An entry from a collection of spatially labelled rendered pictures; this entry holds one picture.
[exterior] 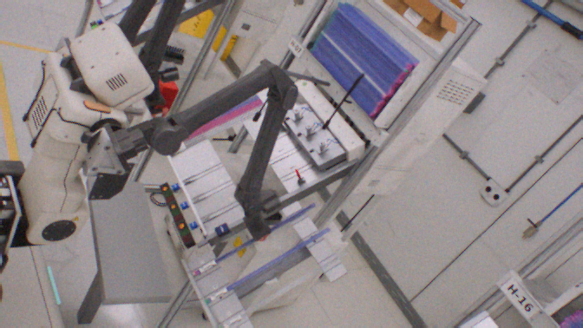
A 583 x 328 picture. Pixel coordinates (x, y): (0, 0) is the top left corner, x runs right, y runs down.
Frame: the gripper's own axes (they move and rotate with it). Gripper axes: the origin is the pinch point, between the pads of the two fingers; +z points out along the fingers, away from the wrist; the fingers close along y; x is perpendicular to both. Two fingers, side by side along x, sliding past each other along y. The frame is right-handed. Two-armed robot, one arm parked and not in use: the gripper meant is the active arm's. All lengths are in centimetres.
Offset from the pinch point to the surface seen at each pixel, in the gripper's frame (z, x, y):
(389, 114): -13, -66, 11
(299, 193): 10.3, -23.9, 12.9
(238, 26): 37, -62, 155
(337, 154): 4.8, -45.5, 16.7
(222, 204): 11.5, 5.5, 26.9
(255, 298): 14.0, 12.5, -14.5
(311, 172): 11.0, -33.5, 19.3
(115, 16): 18, 3, 189
